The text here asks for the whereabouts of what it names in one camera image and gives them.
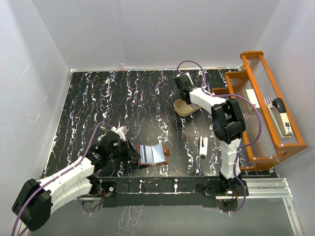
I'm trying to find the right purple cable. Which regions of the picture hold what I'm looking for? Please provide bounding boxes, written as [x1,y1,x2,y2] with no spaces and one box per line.
[177,60,262,214]

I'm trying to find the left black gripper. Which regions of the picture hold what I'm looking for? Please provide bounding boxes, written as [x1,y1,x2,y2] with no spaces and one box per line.
[107,138,141,162]

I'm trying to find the beige oval tray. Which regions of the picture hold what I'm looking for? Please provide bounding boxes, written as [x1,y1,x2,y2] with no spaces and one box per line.
[174,99,201,118]

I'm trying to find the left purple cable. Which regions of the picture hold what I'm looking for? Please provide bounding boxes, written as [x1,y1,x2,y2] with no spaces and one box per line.
[11,121,119,236]

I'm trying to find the purple cable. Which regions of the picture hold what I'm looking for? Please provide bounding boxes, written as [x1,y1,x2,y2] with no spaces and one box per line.
[11,121,119,236]
[177,60,262,214]

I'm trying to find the white credit card black stripe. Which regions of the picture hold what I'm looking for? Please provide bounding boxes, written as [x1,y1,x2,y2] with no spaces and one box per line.
[140,145,154,165]

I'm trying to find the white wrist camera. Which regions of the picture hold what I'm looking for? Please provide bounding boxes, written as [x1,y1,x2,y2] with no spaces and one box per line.
[111,126,127,141]
[182,72,193,85]

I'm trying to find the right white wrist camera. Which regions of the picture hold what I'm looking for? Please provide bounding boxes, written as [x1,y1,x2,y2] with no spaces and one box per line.
[182,72,193,85]

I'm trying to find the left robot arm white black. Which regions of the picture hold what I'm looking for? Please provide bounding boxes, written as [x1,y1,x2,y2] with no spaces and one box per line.
[12,131,141,235]

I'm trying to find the orange wooden tiered shelf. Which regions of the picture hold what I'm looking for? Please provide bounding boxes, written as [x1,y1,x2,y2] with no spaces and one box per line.
[212,51,307,172]

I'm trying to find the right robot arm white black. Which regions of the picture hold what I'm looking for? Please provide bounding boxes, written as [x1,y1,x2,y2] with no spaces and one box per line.
[175,72,246,195]

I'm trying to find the black beige stapler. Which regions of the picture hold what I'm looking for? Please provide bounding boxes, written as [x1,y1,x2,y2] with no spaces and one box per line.
[267,97,293,138]

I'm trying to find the white staple box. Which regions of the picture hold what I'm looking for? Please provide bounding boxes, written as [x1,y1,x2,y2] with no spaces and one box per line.
[245,89,260,110]

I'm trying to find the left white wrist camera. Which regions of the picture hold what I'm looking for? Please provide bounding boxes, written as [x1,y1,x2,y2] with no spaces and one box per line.
[111,126,127,141]

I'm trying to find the brown leather card holder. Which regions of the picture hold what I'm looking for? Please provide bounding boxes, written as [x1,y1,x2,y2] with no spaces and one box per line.
[138,143,170,166]

